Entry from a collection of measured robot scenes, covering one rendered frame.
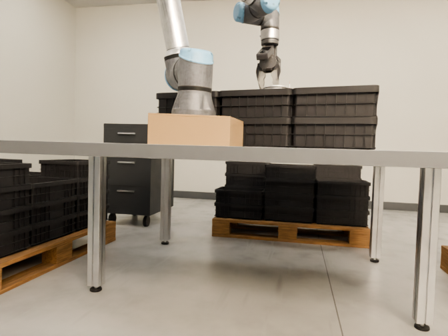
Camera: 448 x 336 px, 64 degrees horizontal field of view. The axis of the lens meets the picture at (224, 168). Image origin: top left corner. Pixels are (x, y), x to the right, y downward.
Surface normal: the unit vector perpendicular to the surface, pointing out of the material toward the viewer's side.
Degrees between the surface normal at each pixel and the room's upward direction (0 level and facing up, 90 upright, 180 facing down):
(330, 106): 90
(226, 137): 90
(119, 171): 90
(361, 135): 90
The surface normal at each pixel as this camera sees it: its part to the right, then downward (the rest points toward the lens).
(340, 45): -0.20, 0.04
